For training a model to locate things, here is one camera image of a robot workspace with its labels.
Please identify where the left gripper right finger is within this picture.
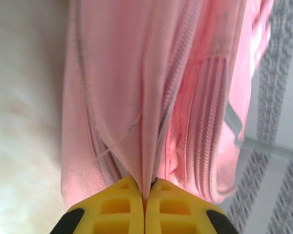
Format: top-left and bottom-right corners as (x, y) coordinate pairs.
(145, 177), (244, 234)

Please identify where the pink backpack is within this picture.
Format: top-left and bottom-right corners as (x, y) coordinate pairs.
(60, 0), (276, 203)

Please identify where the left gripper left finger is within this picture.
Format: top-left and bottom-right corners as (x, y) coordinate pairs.
(49, 175), (145, 234)

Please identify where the aluminium rear frame rail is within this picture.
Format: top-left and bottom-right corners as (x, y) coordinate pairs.
(241, 136), (293, 159)

